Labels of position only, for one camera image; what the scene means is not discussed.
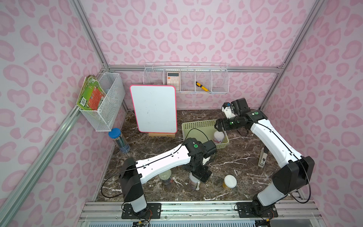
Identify dark can silver top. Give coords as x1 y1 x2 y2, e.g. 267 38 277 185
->
158 170 173 185

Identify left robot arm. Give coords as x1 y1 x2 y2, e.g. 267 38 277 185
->
118 138 217 213

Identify pink can white lid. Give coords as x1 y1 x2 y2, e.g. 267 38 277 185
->
213 131 225 144

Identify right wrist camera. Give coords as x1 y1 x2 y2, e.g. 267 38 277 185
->
221 98 251 119

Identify blue lid pencil tube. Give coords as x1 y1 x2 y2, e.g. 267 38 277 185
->
108 128 130 154

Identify wooden whiteboard stand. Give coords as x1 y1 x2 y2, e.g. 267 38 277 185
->
148 132 175 138

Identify white mesh wall basket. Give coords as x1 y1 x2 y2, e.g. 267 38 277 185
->
80 72 125 132

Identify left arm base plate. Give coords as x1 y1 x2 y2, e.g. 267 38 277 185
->
122 203 162 220

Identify green red book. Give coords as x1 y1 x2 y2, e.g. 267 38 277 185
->
77 75 106 111

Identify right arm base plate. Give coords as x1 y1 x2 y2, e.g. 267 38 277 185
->
234 201 279 219

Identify white orange calculator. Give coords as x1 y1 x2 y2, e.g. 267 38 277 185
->
166 72 180 88

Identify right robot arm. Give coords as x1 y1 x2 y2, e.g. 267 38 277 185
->
215 107 315 213

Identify yellow can white lid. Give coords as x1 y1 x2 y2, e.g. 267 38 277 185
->
189 172 200 191

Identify white wire wall rack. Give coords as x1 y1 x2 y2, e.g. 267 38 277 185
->
143 62 229 94

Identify pink framed whiteboard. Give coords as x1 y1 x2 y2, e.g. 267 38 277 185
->
130 85 177 134

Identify green plastic basket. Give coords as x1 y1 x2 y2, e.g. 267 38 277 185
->
181 119 217 143

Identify orange can white lid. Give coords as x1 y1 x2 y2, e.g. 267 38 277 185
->
222 175 237 190

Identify yellow black utility knife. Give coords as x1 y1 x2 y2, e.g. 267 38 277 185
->
196 81 209 92

